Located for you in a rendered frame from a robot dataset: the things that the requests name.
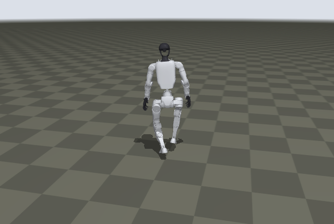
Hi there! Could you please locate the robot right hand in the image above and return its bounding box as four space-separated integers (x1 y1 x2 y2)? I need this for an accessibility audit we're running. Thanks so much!
186 96 190 108

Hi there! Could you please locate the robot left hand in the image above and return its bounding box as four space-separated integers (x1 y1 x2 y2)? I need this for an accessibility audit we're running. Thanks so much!
143 98 148 111

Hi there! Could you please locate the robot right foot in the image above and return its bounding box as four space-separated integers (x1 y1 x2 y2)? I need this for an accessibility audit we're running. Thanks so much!
170 137 176 144

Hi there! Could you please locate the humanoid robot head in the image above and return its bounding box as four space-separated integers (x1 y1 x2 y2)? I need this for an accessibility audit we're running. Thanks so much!
159 43 170 62

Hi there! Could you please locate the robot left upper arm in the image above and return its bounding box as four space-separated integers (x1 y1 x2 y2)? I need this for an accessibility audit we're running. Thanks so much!
146 63 156 87

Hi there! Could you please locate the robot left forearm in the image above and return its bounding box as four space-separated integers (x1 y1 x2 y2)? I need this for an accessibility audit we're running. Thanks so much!
144 84 151 100

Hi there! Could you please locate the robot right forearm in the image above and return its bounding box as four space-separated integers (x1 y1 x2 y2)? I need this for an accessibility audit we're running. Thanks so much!
183 82 190 98

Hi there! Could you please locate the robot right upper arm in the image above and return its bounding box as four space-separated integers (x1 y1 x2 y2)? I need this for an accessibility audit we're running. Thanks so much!
174 62 188 86

